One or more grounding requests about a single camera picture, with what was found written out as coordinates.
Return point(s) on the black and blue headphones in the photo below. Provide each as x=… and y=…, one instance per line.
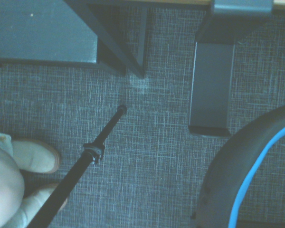
x=232, y=171

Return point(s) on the black headphone hanger hook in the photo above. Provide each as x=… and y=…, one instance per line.
x=211, y=90

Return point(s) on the black tripod leg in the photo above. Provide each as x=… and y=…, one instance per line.
x=85, y=159

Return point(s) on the beige shoe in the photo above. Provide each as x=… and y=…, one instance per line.
x=31, y=209
x=35, y=156

